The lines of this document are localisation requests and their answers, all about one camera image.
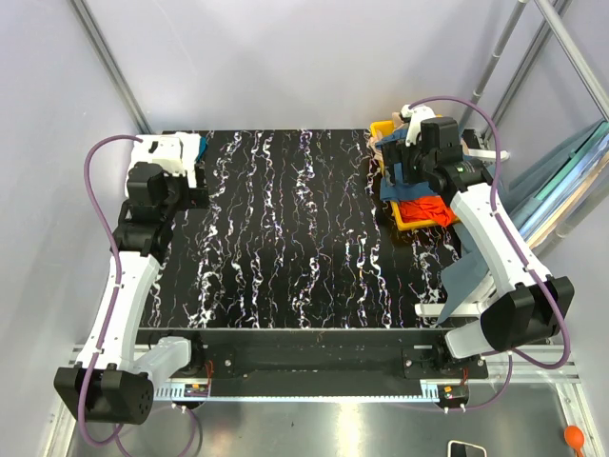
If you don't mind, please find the yellow plastic bin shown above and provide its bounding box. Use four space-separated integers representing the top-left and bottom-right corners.
368 120 459 231

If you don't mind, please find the folded teal t-shirt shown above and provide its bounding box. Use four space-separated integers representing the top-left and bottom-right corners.
196 136 207 163

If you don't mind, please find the purple cable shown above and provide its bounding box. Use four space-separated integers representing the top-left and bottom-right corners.
408 96 573 414
75 134 199 457

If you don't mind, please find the orange t-shirt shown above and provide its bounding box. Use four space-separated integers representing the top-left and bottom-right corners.
397 196 459 229

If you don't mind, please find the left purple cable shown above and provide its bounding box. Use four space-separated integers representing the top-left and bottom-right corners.
75 134 199 457

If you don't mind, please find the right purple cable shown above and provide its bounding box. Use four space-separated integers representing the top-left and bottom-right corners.
408 96 573 414

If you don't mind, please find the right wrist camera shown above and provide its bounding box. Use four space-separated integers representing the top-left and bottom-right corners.
400 105 436 146

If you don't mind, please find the aluminium frame rail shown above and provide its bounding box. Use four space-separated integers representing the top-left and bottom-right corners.
42 342 582 401

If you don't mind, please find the orange spoon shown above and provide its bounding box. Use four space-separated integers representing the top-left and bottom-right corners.
563 425 585 457

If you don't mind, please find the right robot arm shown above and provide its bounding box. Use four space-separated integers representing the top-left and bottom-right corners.
380 134 575 378

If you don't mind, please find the blue t-shirt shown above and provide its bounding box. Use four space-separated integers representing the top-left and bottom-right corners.
375 129 437 202

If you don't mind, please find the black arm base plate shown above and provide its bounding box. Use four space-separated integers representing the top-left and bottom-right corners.
136 328 488 402

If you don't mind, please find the smartphone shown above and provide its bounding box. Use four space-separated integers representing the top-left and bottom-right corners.
447 440 487 457

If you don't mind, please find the beige t-shirt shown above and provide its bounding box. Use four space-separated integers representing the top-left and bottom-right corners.
367 112 408 163

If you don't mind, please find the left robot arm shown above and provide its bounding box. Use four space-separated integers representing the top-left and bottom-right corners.
53 162 209 425

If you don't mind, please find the folded white t-shirt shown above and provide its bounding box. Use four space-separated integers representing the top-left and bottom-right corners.
128 131 208 205

